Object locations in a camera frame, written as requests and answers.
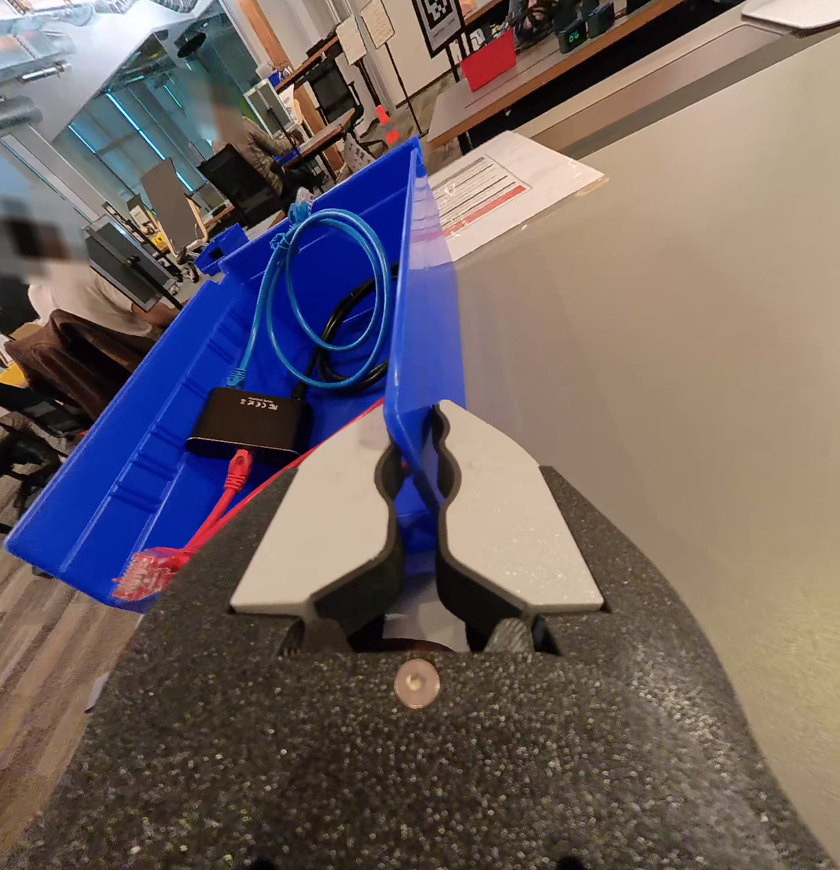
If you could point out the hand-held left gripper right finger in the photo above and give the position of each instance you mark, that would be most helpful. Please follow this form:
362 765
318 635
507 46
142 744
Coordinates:
515 530

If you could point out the grey monitor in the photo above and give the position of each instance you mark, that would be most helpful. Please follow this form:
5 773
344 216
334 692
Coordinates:
168 204

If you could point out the black office chair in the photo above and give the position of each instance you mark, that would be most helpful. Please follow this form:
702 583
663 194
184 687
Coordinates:
236 183

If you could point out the tag board on stand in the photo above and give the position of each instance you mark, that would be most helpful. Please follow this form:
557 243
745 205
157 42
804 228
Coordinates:
439 24

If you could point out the brown jacket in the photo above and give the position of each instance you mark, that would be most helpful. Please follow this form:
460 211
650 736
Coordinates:
73 360

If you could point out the red plastic bin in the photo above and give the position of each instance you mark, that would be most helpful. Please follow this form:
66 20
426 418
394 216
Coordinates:
488 64

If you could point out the laminated instruction sheet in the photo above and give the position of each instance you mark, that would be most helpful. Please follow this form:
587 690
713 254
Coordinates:
501 197

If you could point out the black ethernet adapter box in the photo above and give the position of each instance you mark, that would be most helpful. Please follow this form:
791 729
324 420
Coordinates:
250 418

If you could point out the black monitor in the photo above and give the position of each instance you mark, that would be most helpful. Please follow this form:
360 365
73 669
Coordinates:
128 262

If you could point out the orange traffic cone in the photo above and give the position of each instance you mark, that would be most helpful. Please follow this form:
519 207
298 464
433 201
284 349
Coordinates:
386 129

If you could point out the small blue plastic bin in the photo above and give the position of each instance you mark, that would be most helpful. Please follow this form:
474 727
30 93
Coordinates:
223 248

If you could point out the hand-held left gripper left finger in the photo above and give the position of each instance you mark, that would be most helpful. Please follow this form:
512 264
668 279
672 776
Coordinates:
325 537

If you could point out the white paper board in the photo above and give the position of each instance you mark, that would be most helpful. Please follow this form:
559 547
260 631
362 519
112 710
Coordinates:
350 39
377 22

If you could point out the black digital timer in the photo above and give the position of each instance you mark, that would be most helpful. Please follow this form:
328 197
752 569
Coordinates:
571 37

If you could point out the long blue plastic bin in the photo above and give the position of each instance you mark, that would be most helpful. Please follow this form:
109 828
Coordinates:
155 442

